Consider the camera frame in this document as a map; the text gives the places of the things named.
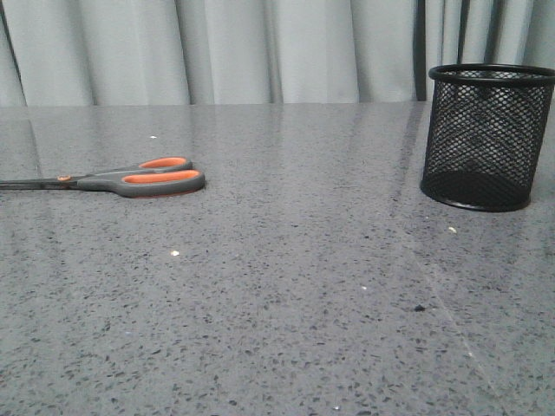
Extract black mesh pen bucket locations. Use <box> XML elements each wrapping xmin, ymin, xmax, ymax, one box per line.
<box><xmin>420</xmin><ymin>63</ymin><xmax>554</xmax><ymax>212</ymax></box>

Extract grey curtain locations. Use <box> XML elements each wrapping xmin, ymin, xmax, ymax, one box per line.
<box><xmin>1</xmin><ymin>1</ymin><xmax>554</xmax><ymax>107</ymax></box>

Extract grey orange handled scissors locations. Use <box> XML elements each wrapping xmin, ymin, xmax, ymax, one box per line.
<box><xmin>1</xmin><ymin>156</ymin><xmax>206</xmax><ymax>198</ymax></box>

